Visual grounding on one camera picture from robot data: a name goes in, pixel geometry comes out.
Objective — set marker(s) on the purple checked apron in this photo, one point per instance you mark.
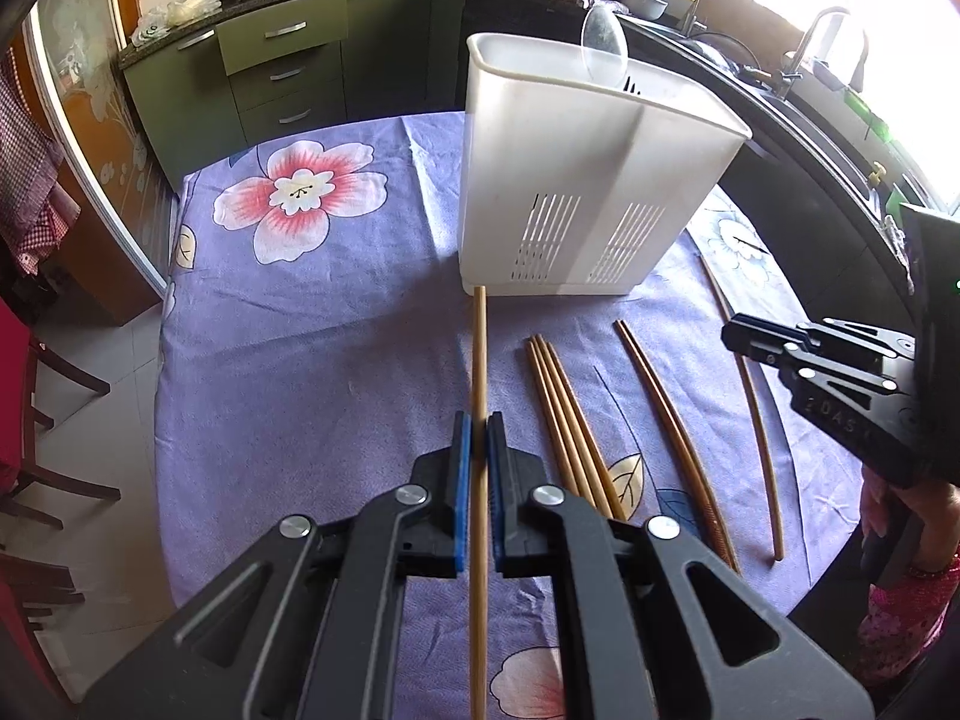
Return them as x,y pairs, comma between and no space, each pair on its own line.
37,213

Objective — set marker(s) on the purple floral tablecloth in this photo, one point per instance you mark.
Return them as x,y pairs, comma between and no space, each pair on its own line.
320,340

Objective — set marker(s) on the green lower cabinets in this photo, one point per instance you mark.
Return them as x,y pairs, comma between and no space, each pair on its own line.
288,66

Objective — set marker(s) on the black wok in sink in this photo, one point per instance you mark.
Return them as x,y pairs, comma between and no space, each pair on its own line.
729,54

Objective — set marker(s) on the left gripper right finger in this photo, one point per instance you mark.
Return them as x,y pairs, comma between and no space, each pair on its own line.
518,548

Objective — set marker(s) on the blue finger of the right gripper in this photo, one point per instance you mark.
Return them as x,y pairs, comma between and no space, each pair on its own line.
760,339

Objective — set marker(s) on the white plastic utensil holder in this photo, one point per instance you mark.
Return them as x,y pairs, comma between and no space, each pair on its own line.
580,168

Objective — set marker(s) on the chrome kitchen faucet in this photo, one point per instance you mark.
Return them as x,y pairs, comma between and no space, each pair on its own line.
815,44

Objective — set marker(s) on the red chair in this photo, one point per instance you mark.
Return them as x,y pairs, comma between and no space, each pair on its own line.
29,587

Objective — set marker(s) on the white bowl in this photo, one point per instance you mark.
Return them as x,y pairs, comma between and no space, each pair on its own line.
649,10

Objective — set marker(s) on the clear plastic spoon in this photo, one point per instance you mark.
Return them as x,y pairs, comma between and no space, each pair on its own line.
603,46

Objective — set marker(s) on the plastic bag on counter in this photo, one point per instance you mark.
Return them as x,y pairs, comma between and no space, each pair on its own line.
158,21

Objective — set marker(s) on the light bamboo chopstick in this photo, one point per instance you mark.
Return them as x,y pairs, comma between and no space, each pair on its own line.
479,514

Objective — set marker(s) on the glass sliding door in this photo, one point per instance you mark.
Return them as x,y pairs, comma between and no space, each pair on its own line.
72,48

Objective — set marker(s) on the wooden cutting board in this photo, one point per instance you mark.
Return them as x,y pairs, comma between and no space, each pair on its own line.
768,35

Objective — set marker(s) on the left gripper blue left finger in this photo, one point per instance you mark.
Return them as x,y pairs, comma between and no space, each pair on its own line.
438,538

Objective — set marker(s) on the reddish brown chopstick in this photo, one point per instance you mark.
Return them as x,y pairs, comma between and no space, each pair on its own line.
599,469

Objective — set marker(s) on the person's right hand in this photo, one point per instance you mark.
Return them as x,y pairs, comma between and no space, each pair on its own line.
933,501

